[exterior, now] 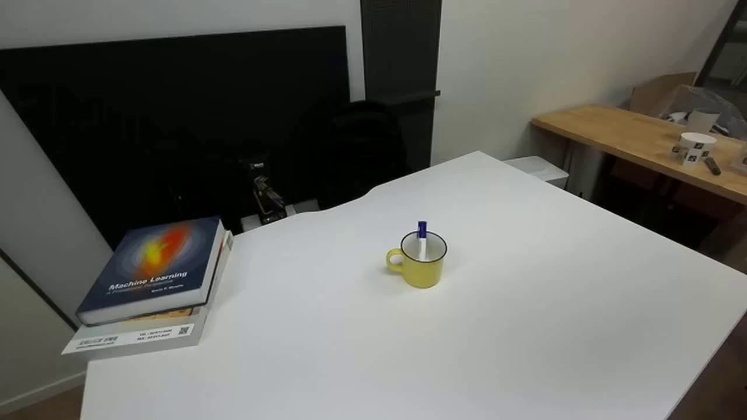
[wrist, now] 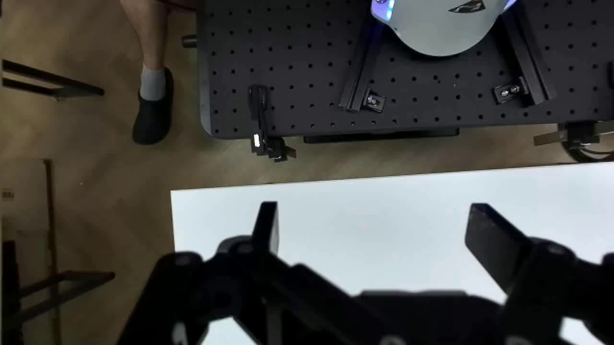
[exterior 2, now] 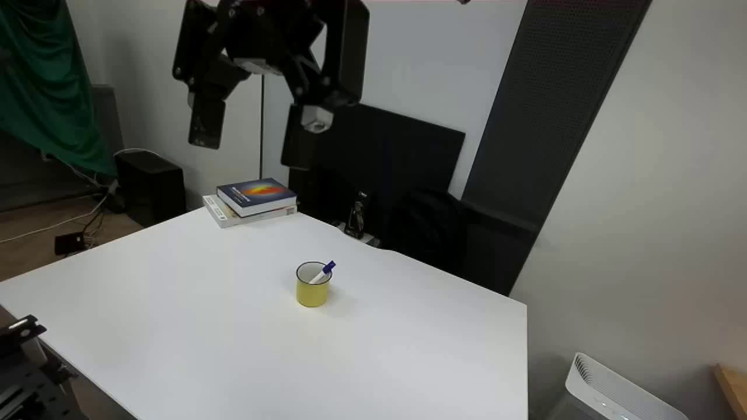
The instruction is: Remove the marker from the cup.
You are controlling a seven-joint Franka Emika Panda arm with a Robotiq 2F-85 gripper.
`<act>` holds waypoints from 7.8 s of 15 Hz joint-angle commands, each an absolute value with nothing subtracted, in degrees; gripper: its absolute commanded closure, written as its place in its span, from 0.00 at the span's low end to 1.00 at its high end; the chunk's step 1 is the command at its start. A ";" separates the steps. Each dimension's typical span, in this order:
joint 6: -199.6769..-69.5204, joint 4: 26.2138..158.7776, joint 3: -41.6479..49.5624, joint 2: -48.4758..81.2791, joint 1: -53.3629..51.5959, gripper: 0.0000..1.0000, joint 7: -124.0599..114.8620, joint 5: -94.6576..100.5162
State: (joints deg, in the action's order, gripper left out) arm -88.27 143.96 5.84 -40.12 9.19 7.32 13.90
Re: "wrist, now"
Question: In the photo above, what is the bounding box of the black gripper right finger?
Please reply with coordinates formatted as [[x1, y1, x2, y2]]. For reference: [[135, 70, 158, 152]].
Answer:
[[462, 200, 614, 345]]

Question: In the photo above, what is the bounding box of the black perforated breadboard table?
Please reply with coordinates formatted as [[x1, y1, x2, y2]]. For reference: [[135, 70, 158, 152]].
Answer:
[[195, 0, 614, 143]]

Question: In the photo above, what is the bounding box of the black shoe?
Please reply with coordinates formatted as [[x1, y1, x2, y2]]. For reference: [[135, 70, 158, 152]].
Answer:
[[130, 66, 176, 147]]

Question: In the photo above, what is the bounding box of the small black corner bracket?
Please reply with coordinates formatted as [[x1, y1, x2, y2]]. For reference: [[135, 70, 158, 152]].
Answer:
[[490, 80, 527, 106], [360, 89, 387, 114]]

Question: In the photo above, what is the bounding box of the grey sock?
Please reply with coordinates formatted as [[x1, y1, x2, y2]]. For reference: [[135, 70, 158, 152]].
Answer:
[[137, 62, 168, 103]]

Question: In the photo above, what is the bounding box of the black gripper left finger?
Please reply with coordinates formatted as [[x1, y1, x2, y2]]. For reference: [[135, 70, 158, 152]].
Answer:
[[114, 198, 398, 345]]

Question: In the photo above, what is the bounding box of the black metal stand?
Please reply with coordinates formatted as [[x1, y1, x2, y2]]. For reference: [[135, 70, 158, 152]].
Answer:
[[0, 237, 116, 345]]

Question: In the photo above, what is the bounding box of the black table clamp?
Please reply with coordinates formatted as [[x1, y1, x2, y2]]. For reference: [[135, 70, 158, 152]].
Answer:
[[245, 82, 296, 162]]

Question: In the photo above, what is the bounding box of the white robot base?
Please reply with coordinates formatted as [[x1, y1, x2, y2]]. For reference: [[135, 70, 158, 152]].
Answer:
[[369, 0, 517, 59]]

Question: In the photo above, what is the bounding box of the black mounting rail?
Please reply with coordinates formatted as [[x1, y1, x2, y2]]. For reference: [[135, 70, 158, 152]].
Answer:
[[337, 16, 385, 112], [500, 7, 552, 106]]

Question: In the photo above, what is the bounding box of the person's bare leg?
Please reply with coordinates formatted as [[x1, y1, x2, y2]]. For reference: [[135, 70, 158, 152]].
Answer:
[[118, 0, 176, 72]]

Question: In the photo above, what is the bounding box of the black metal frame bar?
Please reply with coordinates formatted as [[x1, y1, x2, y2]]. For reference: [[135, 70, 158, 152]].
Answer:
[[0, 57, 107, 101]]

